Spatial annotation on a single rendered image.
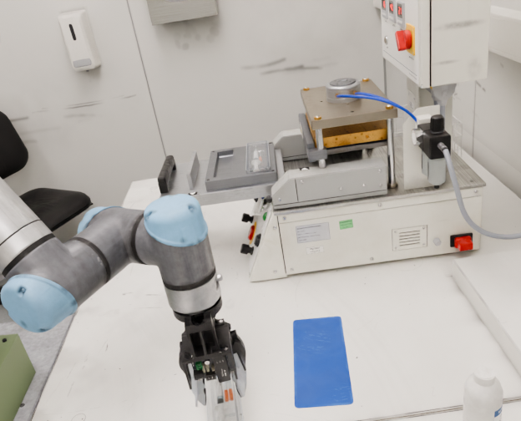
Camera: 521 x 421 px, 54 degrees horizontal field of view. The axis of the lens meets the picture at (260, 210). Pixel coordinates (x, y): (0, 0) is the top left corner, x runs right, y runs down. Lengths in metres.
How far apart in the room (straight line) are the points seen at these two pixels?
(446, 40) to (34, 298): 0.84
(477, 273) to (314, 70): 1.77
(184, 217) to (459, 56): 0.66
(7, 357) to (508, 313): 0.92
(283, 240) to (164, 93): 1.69
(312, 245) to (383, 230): 0.16
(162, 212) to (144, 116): 2.13
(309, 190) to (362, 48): 1.69
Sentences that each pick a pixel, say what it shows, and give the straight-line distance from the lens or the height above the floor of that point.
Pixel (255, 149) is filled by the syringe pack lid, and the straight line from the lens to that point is 1.29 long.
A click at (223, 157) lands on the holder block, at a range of 1.34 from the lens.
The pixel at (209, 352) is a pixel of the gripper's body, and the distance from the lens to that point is 0.75.
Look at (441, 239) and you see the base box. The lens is 1.24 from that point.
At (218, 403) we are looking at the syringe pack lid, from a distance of 0.89.
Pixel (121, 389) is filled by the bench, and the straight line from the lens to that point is 1.06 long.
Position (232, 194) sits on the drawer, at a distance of 1.18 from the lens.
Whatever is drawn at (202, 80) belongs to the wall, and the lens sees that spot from 2.70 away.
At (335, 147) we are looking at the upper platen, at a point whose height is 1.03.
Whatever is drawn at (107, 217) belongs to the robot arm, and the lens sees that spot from 0.73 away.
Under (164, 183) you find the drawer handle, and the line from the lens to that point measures 1.22.
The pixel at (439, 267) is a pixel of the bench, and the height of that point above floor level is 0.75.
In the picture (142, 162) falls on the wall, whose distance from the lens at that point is 2.86.
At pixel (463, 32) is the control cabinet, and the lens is 1.10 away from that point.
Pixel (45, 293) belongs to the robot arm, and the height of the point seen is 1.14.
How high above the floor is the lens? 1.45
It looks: 27 degrees down
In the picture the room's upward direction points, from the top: 10 degrees counter-clockwise
